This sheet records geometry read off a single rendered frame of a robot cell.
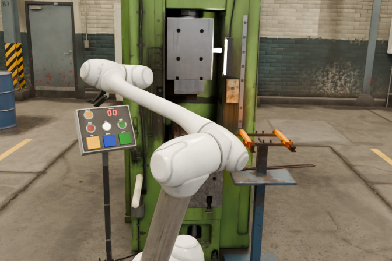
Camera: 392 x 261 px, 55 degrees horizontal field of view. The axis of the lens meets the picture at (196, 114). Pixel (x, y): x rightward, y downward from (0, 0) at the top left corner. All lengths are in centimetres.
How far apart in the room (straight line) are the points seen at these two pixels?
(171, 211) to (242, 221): 191
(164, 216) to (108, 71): 57
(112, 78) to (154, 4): 127
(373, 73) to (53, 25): 713
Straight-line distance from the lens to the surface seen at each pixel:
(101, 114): 248
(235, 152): 119
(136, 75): 155
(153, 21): 265
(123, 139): 246
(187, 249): 159
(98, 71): 147
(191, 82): 254
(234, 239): 316
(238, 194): 298
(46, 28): 921
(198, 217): 280
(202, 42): 252
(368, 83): 929
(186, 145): 110
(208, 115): 309
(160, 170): 109
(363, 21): 911
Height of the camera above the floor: 173
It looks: 13 degrees down
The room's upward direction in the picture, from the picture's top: 1 degrees clockwise
